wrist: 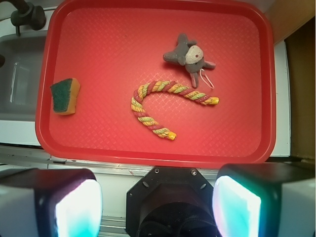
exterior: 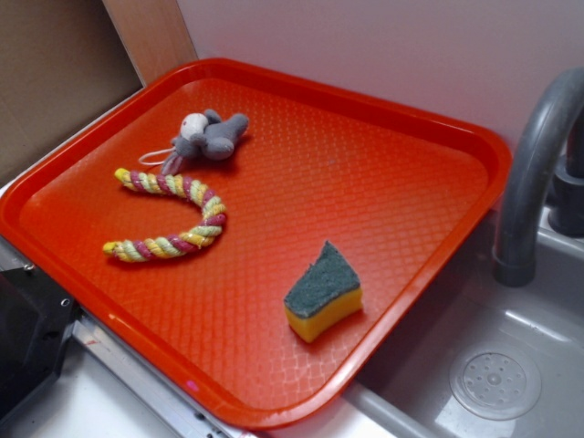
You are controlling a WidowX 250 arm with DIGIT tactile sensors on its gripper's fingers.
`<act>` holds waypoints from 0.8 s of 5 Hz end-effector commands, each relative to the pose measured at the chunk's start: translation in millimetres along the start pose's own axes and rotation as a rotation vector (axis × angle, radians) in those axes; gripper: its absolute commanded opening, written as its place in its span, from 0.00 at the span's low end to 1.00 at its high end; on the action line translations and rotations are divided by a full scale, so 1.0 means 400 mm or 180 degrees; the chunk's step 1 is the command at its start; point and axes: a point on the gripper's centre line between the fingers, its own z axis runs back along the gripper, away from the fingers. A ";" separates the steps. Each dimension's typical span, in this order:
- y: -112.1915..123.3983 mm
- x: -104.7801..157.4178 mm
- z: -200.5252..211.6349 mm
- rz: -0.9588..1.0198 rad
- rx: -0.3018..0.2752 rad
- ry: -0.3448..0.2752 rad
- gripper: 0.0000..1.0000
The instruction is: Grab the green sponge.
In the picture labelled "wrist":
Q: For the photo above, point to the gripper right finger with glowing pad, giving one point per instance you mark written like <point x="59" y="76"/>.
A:
<point x="265" y="200"/>

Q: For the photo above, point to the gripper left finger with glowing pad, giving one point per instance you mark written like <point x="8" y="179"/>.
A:
<point x="50" y="203"/>

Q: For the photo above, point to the green and yellow sponge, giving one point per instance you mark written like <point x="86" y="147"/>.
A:
<point x="64" y="96"/>

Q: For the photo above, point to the white toy sink basin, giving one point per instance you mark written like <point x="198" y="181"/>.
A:
<point x="20" y="75"/>

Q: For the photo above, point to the grey plush mouse toy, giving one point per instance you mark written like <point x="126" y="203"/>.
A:
<point x="188" y="54"/>

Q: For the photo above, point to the red plastic tray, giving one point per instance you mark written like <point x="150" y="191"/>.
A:
<point x="114" y="46"/>

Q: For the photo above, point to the dark metal faucet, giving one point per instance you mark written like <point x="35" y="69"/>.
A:
<point x="34" y="17"/>

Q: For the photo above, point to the twisted colourful rope toy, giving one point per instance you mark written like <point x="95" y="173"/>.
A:
<point x="165" y="86"/>

